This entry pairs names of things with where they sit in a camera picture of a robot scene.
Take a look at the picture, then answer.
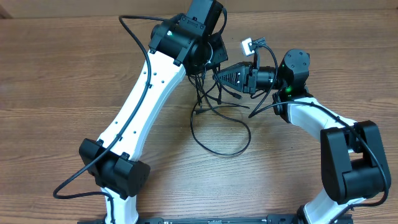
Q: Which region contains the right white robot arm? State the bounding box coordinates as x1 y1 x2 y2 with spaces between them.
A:
215 49 391 223

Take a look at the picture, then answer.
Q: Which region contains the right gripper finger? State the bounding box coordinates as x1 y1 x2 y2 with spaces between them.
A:
218 62 252 82
222 77 250 93

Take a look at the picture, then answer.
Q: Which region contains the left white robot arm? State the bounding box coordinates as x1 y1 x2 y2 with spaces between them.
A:
79 1 227 223

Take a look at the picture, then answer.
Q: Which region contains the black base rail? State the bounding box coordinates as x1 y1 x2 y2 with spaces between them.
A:
77 213 299 224

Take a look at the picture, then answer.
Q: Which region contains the black cable bundle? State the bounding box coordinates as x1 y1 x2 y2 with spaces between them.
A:
186 67 252 157

